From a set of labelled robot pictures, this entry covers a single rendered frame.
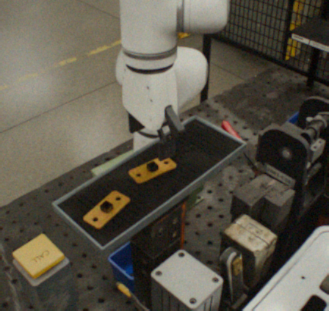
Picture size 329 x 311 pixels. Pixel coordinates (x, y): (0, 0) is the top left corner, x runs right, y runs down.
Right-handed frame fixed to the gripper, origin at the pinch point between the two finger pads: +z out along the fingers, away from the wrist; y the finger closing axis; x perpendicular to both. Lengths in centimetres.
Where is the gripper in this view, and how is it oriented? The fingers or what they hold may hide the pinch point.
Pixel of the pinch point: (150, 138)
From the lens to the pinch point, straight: 76.8
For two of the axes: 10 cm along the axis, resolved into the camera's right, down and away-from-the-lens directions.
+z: 0.0, 7.8, 6.2
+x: 8.2, -3.5, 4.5
